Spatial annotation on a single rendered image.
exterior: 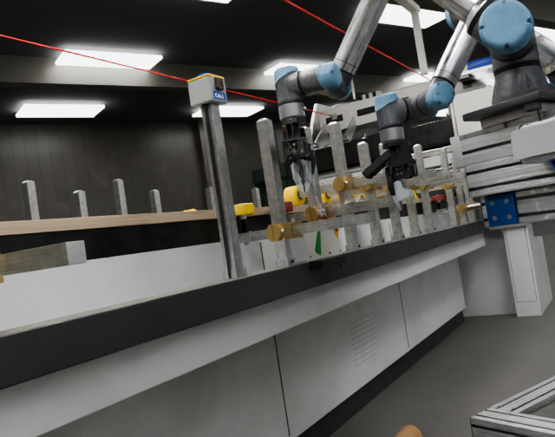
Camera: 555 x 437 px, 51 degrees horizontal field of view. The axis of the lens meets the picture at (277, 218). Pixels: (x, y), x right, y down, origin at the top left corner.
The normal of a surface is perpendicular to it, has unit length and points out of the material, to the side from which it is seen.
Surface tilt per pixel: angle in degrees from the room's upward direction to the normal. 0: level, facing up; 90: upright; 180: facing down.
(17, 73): 90
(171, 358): 90
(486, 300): 90
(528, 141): 90
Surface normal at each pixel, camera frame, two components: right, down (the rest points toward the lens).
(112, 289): 0.84, -0.15
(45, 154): 0.56, -0.11
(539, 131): -0.81, 0.11
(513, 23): -0.36, 0.12
